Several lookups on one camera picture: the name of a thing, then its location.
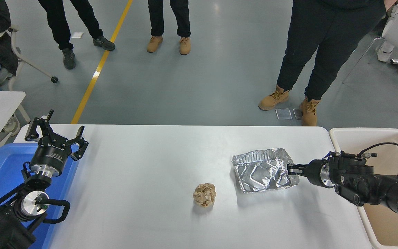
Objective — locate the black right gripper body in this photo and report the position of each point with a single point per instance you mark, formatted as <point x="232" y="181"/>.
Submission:
<point x="314" y="173"/>

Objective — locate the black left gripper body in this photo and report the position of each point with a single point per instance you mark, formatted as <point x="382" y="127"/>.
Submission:
<point x="52" y="154"/>

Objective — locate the silver foil tray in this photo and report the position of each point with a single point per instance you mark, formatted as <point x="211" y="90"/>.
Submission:
<point x="261" y="173"/>

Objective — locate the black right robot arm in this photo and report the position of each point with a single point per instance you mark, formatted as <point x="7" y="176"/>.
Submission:
<point x="375" y="183"/>

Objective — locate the blue plastic tray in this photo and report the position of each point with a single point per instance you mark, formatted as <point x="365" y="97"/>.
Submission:
<point x="2" y="166"/>

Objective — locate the clear floor plate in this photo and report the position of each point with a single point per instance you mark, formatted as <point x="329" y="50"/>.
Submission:
<point x="296" y="113"/>
<point x="284" y="113"/>

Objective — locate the white wheeled chair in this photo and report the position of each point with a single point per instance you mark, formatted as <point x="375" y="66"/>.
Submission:
<point x="54" y="80"/>

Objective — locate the crumpled tan paper ball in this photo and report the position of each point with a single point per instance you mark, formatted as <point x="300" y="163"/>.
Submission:
<point x="205" y="195"/>

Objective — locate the large pale plastic bin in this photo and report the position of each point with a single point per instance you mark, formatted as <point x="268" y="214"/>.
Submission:
<point x="392" y="231"/>

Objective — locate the white paper scrap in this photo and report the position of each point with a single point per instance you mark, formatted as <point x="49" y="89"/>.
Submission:
<point x="77" y="35"/>

